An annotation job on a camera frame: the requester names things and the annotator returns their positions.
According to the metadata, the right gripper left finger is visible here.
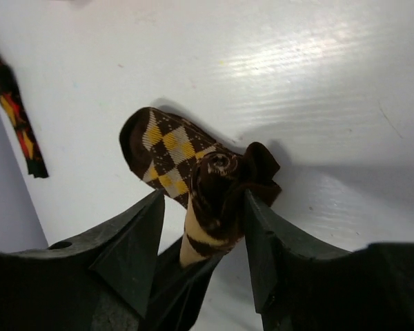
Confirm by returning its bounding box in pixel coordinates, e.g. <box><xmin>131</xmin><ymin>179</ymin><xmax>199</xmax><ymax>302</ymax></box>
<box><xmin>6</xmin><ymin>191</ymin><xmax>165</xmax><ymax>319</ymax></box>

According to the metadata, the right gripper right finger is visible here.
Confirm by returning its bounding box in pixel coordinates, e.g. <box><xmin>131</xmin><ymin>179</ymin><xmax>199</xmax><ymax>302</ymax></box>
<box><xmin>244</xmin><ymin>190</ymin><xmax>350</xmax><ymax>314</ymax></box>

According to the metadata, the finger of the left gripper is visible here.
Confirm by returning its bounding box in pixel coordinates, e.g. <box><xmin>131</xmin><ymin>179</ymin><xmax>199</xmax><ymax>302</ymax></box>
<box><xmin>146</xmin><ymin>239</ymin><xmax>223</xmax><ymax>331</ymax></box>

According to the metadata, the brown yellow argyle sock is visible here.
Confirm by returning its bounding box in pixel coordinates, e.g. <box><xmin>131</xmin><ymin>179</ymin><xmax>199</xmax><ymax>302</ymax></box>
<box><xmin>119</xmin><ymin>107</ymin><xmax>282</xmax><ymax>268</ymax></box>

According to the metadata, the red orange argyle sock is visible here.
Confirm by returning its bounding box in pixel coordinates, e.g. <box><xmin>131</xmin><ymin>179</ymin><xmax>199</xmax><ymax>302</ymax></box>
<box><xmin>0</xmin><ymin>55</ymin><xmax>49</xmax><ymax>179</ymax></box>

